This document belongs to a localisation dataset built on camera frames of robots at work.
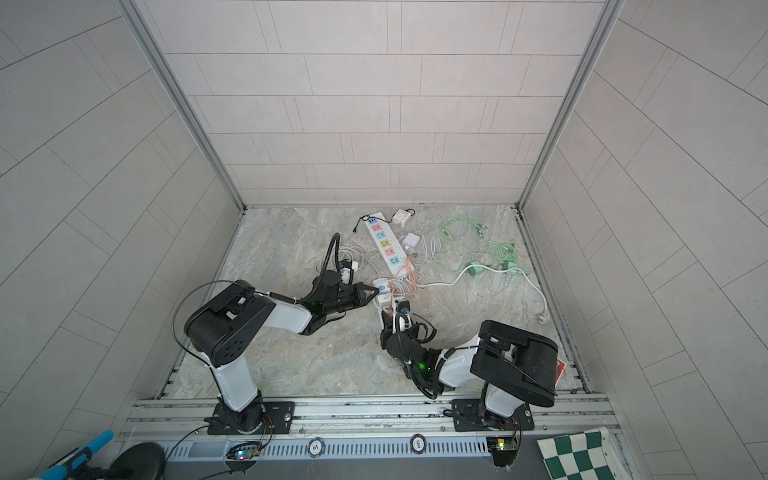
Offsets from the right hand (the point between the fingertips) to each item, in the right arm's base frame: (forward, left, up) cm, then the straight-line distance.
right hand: (383, 317), depth 84 cm
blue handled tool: (-31, +52, +19) cm, 64 cm away
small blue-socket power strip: (+4, -1, +5) cm, 6 cm away
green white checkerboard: (-34, -44, -4) cm, 55 cm away
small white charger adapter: (+29, -10, -2) cm, 31 cm away
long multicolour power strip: (+26, -3, -1) cm, 26 cm away
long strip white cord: (-2, -47, -4) cm, 47 cm away
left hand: (+8, -1, +1) cm, 8 cm away
